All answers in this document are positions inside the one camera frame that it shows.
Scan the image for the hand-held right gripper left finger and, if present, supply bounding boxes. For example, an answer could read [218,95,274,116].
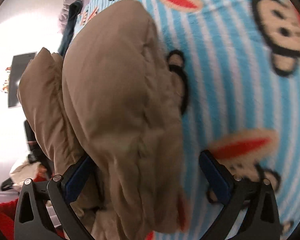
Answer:
[14,154,98,240]

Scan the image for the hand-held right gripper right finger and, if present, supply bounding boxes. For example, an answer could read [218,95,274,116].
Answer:
[199,149,282,240]

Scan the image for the red cloth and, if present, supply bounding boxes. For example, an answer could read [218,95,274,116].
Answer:
[0,196,23,240]

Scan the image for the person's left forearm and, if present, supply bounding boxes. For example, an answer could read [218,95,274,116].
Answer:
[9,159,44,193]

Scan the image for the dark teal garment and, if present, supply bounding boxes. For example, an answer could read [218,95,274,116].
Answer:
[58,0,83,57]

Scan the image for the colourful wall decoration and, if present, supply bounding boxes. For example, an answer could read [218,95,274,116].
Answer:
[0,66,13,94]

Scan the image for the tan puffer jacket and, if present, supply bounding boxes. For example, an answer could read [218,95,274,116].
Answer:
[17,0,190,240]

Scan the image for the blue striped monkey print blanket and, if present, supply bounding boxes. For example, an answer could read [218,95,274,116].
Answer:
[72,0,300,240]

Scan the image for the black wall screen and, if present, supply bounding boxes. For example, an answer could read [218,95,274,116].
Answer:
[7,52,37,108]

